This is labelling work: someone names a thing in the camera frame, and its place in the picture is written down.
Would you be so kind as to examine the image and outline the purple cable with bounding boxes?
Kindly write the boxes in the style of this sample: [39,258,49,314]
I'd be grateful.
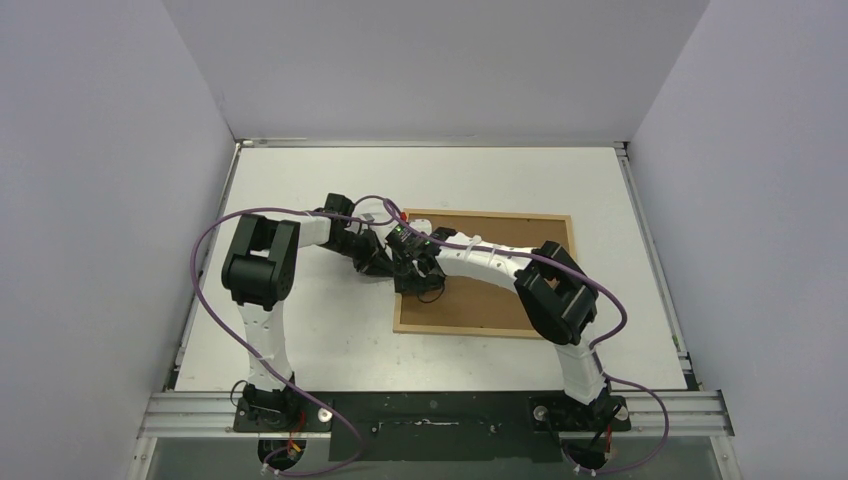
[382,197,670,477]
[190,194,399,478]

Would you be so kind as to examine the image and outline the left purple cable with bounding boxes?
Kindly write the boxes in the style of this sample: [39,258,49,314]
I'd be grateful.
[190,194,399,478]

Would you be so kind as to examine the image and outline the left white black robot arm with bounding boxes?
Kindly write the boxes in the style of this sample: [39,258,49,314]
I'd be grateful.
[221,194,393,431]

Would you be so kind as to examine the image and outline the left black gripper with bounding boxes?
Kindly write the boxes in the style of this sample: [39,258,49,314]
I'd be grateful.
[320,229,397,279]

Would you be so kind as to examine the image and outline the brown cardboard backing board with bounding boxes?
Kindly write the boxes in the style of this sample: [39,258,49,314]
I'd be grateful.
[400,215,571,333]

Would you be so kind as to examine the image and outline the aluminium front rail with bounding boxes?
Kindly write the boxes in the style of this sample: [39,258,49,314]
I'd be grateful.
[138,391,734,438]

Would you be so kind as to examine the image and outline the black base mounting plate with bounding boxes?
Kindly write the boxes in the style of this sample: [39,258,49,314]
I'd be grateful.
[232,391,631,467]

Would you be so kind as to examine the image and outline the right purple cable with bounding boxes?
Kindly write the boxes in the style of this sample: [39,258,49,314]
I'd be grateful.
[382,197,670,477]

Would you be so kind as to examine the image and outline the light wooden picture frame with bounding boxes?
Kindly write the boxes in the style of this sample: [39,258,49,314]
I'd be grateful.
[392,208,576,340]

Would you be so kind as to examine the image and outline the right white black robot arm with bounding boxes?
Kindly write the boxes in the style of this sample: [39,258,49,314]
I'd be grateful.
[386,224,631,432]

